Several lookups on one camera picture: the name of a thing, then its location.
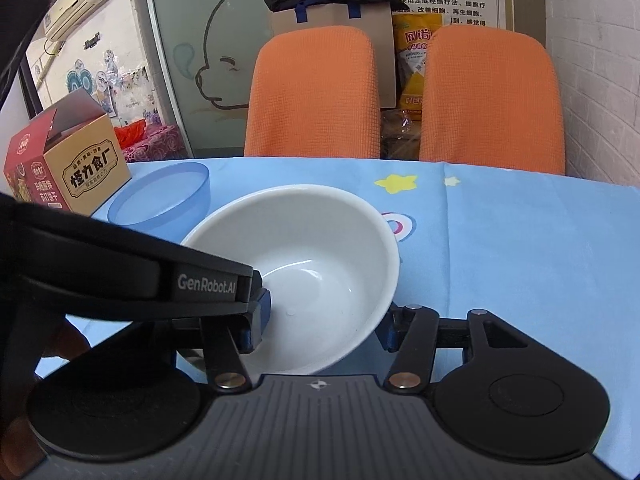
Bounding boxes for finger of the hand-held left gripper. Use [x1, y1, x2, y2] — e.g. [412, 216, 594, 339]
[67, 302, 257, 322]

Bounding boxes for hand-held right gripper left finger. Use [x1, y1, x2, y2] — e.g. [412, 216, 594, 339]
[200, 287, 273, 393]

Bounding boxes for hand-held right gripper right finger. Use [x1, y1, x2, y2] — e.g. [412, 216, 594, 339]
[377, 304, 531, 392]

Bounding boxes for white bowl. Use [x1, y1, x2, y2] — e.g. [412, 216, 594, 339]
[179, 185, 401, 376]

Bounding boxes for person's left hand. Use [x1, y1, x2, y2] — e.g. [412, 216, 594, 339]
[42, 317, 93, 361]

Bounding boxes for blue plastic bowl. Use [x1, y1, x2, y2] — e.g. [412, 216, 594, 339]
[106, 161, 211, 243]

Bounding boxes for red cracker box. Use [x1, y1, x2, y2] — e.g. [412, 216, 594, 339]
[2, 91, 133, 218]

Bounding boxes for red floral cloth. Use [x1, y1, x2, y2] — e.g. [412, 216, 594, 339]
[114, 120, 188, 163]

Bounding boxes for blue cartoon tablecloth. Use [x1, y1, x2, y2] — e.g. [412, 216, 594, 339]
[32, 156, 640, 461]

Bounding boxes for clear plastic bag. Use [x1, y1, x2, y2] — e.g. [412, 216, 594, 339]
[380, 107, 426, 161]

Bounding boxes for orange chair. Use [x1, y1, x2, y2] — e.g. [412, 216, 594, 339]
[419, 26, 567, 177]
[243, 25, 382, 158]

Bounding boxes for frosted glass door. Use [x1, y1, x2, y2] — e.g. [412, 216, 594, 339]
[142, 0, 271, 158]

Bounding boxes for white air conditioner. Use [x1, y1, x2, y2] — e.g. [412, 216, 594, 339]
[42, 0, 112, 42]

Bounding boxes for yellow printed bag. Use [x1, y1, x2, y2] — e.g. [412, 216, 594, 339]
[391, 11, 445, 116]

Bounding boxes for wall stickers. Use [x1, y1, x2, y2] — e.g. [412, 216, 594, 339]
[65, 50, 151, 116]

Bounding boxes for cardboard bag with blue handles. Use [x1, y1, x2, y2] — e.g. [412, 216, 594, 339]
[267, 2, 396, 111]

